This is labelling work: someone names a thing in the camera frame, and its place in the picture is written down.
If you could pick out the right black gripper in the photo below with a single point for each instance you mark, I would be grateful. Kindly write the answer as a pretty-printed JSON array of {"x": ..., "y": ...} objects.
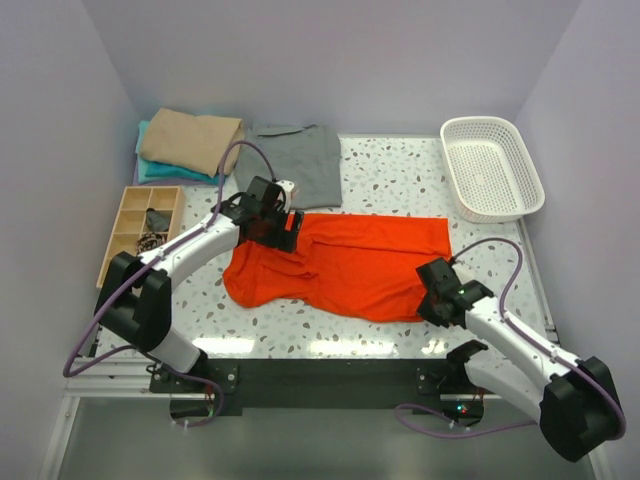
[{"x": 424, "y": 312}]

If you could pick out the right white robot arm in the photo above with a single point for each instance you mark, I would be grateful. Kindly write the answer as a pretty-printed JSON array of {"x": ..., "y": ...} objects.
[{"x": 573, "y": 401}]

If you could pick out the grey folded t-shirt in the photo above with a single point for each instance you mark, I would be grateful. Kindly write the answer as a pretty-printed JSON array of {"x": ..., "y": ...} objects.
[{"x": 308, "y": 156}]

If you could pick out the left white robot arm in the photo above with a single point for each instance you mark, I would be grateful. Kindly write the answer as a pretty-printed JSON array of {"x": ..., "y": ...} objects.
[{"x": 135, "y": 302}]

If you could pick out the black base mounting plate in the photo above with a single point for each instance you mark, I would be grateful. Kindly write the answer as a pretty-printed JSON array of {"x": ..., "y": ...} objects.
[{"x": 231, "y": 386}]

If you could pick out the wooden compartment tray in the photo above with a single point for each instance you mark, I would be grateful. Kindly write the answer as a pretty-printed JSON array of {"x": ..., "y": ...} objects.
[{"x": 130, "y": 223}]

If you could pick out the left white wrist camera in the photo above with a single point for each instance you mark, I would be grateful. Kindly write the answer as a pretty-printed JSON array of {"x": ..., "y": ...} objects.
[{"x": 289, "y": 191}]

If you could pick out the grey item in tray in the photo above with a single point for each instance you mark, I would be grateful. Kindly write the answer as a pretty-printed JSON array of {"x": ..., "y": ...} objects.
[{"x": 156, "y": 222}]

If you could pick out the white plastic basket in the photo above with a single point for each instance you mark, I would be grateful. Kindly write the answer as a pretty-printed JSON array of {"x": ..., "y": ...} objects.
[{"x": 492, "y": 175}]

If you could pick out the orange t-shirt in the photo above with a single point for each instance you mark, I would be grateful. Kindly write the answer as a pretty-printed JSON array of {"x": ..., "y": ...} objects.
[{"x": 361, "y": 266}]

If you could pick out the black white patterned item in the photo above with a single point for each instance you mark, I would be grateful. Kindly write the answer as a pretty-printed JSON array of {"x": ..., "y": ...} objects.
[{"x": 149, "y": 241}]

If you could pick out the beige folded t-shirt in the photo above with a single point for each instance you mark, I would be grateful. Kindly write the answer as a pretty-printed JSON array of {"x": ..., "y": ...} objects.
[{"x": 194, "y": 142}]

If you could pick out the aluminium rail frame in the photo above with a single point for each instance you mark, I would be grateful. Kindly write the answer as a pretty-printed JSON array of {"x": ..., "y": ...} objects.
[{"x": 565, "y": 396}]

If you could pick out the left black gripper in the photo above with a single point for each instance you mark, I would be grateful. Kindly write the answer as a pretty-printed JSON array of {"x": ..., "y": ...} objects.
[{"x": 284, "y": 241}]

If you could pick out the teal folded t-shirt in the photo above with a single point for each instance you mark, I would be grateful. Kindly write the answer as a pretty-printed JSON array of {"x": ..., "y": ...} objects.
[{"x": 153, "y": 173}]

